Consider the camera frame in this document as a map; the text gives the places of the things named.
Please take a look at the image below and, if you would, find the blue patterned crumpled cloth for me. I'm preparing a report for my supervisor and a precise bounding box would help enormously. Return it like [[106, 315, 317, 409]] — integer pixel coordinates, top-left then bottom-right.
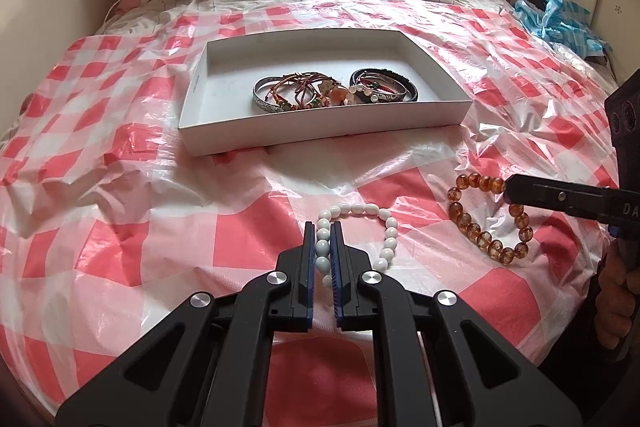
[[508, 0, 608, 58]]

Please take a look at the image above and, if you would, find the red string bangle bracelet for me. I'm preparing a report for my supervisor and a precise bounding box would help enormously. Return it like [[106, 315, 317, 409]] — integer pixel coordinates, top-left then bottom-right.
[[252, 71, 342, 114]]

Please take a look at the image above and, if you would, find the red white checkered plastic sheet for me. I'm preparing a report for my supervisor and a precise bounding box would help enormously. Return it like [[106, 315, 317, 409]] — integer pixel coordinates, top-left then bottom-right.
[[1, 0, 617, 415]]

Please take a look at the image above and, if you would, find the white cardboard tray box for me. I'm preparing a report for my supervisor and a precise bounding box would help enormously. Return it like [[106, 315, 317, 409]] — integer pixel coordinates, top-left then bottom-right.
[[178, 28, 471, 156]]

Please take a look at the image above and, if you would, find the silver bangle with red cord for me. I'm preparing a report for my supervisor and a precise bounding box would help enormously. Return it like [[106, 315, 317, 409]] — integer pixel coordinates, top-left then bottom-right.
[[349, 72, 408, 103]]

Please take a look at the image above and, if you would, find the right hand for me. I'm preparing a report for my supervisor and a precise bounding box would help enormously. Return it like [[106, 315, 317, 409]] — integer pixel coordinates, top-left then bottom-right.
[[594, 241, 639, 355]]

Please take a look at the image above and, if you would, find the white bead bracelet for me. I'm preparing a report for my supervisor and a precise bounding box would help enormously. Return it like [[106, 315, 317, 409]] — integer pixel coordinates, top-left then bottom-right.
[[314, 201, 400, 303]]

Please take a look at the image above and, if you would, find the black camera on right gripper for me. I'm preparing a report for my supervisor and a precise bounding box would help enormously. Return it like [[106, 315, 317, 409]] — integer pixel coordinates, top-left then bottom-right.
[[604, 69, 640, 192]]

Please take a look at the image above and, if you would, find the pink bead bracelet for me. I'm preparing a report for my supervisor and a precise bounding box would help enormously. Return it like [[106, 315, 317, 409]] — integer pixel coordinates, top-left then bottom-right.
[[319, 78, 381, 108]]

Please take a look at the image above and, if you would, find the black leather bracelet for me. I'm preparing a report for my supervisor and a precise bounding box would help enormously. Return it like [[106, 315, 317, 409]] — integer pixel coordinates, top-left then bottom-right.
[[349, 67, 420, 104]]

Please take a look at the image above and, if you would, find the amber bead bracelet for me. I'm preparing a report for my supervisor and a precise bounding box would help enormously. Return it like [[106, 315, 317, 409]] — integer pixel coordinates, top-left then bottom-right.
[[446, 171, 535, 267]]

